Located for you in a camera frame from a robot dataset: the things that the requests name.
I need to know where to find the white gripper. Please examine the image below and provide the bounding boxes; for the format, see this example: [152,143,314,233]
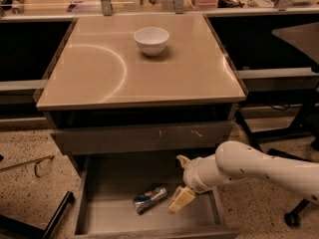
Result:
[168,154,213,214]

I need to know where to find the crushed redbull can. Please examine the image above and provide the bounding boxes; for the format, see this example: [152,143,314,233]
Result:
[133,184,167,214]

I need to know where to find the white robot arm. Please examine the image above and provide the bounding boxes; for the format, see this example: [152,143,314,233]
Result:
[168,140,319,213]

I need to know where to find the closed top drawer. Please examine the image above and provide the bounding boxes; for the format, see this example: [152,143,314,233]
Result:
[52,120,233,155]

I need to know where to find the open middle drawer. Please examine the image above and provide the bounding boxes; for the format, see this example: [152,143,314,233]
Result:
[70,151,239,239]

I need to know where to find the grey drawer cabinet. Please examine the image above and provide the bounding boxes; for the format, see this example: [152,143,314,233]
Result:
[33,13,249,239]

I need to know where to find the black office chair base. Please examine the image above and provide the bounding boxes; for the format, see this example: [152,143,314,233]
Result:
[227,92,319,235]

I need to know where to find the white ceramic bowl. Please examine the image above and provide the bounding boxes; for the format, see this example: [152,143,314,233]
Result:
[134,27,169,57]

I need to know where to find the thin metal rod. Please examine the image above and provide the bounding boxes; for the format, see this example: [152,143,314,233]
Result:
[0,155,54,178]

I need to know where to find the black metal leg left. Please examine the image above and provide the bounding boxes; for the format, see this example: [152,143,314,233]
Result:
[0,191,75,239]

